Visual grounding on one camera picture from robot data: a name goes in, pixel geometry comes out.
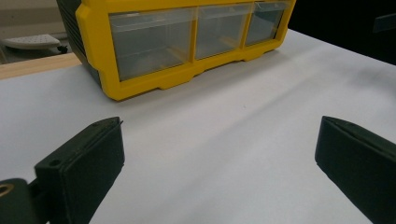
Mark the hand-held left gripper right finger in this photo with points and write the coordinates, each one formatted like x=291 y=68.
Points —
x=361 y=161

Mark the large clear plastic drawer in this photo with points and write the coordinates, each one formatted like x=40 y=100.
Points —
x=152 y=43

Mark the dark grey bar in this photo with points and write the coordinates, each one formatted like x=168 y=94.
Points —
x=384 y=23

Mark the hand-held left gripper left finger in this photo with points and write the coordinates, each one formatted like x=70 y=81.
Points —
x=81 y=168

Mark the white perforated stand base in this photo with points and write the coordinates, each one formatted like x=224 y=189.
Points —
x=31 y=42

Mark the yellow drawer organizer cabinet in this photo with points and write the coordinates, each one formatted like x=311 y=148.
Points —
x=93 y=46

